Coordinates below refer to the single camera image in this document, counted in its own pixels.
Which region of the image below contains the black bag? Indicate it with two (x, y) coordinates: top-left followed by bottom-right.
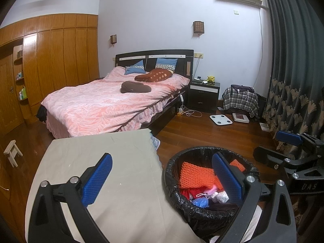
(256, 94), (267, 117)

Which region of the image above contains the blue pillow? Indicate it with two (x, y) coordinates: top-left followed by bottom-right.
(125, 60), (146, 75)
(155, 58), (178, 70)

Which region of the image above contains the small wooden stool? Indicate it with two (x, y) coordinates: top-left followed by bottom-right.
(3, 140), (23, 168)

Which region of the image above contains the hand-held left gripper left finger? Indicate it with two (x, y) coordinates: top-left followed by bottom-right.
(25, 152), (113, 243)

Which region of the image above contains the plain brown cushion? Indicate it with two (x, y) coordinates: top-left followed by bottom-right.
(120, 81), (152, 94)

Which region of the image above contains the blue and white cloth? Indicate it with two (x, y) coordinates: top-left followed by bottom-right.
(149, 132), (162, 150)

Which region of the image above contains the wooden wardrobe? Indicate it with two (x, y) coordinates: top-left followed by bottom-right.
(0, 13), (99, 134)

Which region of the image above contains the white plastic bag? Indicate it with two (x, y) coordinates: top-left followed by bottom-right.
(211, 190), (229, 203)

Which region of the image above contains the plaid bag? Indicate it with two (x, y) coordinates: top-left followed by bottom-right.
(222, 84), (259, 118)

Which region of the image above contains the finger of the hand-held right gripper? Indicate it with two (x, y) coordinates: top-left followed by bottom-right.
(276, 131), (324, 155)
(253, 145), (294, 173)

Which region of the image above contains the dark nightstand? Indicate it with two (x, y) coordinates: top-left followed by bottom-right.
(188, 80), (221, 114)

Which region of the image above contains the white bathroom scale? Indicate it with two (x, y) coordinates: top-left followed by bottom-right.
(209, 114), (233, 126)

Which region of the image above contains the orange foam net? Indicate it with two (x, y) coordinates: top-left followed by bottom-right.
(179, 161), (224, 191)
(230, 159), (246, 173)

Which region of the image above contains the pink blanket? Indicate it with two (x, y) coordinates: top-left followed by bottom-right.
(40, 66), (190, 138)

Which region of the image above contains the black cloth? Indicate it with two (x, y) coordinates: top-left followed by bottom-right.
(36, 106), (48, 123)

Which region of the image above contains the blue plastic bag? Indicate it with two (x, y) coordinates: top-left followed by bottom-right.
(192, 197), (209, 208)

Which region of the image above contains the brown dotted pillow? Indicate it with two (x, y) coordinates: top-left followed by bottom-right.
(134, 68), (174, 83)

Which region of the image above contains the black lined trash bin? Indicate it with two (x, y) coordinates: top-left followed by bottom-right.
(164, 145), (261, 238)

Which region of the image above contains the dark wooden bed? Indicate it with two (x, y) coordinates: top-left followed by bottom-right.
(40, 50), (194, 138)

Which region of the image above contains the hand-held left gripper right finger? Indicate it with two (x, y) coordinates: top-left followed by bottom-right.
(211, 152), (297, 243)

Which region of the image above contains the white wall cable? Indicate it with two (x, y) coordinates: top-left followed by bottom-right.
(254, 5), (264, 88)

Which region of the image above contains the white floor cable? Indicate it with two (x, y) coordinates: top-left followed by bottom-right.
(183, 105), (202, 118)

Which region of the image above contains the white scale with red centre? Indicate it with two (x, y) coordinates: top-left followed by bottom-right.
(232, 113), (250, 124)

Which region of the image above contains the dark patterned curtain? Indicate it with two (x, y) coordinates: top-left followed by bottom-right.
(261, 0), (324, 155)

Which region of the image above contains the red cloth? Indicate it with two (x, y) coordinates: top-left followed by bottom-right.
(180, 187), (210, 199)

